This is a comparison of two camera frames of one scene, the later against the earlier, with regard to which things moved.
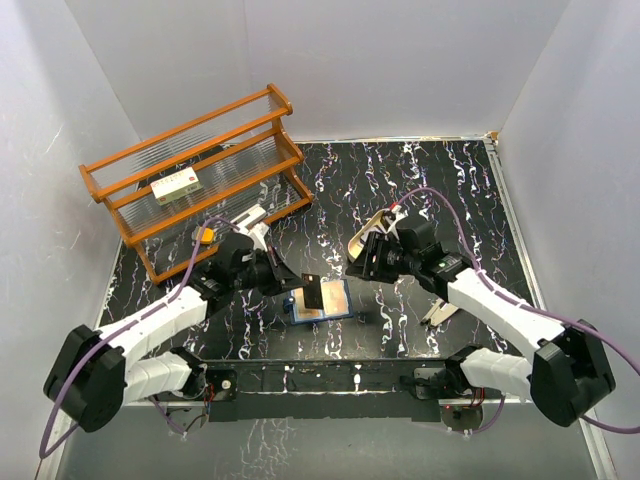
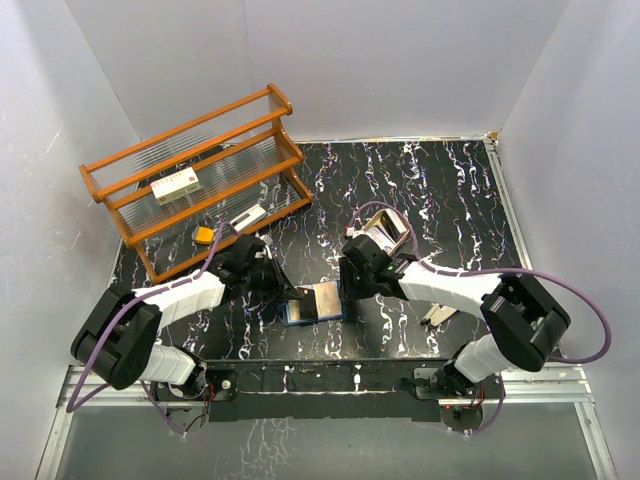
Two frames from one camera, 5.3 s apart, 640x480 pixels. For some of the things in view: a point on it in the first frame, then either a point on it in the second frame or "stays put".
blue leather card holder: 336,303 stays put
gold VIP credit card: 335,297 stays put
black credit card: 313,293 to 308,307
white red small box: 176,186 stays put
